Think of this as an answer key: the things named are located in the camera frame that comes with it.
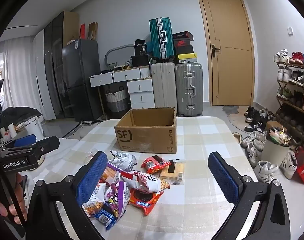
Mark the purple snack packet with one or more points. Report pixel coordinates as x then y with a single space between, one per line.
119 195

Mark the brown cardboard box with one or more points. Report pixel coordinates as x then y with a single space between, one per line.
142 140

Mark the folded brown cardboard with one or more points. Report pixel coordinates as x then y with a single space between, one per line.
93 31

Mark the rows of stored shoes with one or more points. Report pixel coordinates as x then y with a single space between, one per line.
296 77

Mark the yellow black shoe box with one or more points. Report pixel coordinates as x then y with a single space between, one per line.
187 58

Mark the scattered shoes pile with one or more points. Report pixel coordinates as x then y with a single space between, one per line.
254 145

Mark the black cloth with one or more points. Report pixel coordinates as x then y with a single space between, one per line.
17 116

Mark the tall dark glass cabinet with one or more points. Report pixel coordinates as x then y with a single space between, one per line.
57 55

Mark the metal shoe rack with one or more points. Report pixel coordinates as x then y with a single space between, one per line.
291 105

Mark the dark grey fridge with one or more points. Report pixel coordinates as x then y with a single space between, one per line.
79 75

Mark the person's left hand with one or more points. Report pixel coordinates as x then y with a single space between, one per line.
18 200

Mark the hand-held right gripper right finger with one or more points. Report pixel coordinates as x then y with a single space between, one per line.
224 180

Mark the striped-border rug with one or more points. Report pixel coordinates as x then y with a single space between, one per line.
84 126

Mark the white light switch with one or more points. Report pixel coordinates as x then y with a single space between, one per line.
290 30

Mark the black printed bag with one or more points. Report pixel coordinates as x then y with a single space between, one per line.
140 47

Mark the white red-print snack packet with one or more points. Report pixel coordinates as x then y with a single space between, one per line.
142 180

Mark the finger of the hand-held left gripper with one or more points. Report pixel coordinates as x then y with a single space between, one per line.
26 140
48 145

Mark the beige suitcase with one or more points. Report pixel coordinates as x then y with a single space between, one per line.
164 87

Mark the clear biscuit packet black label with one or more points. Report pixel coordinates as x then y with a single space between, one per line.
175 172

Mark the small white basket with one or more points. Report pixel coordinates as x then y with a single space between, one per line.
128 63

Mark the white red stick snack packet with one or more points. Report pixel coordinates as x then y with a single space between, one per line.
94 203

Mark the silver suitcase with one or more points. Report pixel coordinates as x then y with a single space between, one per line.
189 90

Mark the woven laundry basket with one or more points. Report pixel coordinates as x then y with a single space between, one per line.
117 100

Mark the white drawer desk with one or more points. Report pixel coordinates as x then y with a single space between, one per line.
140 86

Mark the white kettle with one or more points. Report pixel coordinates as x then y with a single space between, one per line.
34 130

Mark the small red snack packet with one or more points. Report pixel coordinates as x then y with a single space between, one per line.
154 165

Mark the silver purple-edged snack packet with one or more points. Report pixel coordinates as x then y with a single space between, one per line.
123 161

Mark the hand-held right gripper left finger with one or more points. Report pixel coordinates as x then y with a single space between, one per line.
92 177

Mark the red black shoe box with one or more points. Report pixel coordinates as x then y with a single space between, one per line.
183 42

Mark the red flat box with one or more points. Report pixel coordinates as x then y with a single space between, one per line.
82 31

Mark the white marble table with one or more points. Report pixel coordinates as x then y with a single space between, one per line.
64 152

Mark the clear noodle snack packet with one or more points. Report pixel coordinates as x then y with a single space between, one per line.
164 184

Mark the small cardboard box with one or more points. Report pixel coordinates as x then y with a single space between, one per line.
273 125

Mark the black storage box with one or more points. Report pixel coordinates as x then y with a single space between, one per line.
139 60

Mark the white trash bin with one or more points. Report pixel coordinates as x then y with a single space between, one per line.
274 152

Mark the grey brown door mat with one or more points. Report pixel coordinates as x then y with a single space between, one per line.
235 120

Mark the blue snack packet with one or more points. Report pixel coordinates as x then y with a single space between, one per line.
105 217

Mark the orange cracker packet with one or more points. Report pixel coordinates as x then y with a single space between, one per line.
109 175

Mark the red snack bag blue label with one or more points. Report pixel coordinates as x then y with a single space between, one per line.
144 202

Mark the plain black shoe box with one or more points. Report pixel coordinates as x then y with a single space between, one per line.
185 49

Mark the white curtain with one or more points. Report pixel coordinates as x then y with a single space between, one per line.
17 75

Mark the teal suitcase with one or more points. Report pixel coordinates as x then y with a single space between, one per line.
157 37

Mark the grey curved metal frame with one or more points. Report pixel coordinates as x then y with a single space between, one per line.
109 52

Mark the tan wooden door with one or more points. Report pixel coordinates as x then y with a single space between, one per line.
229 55

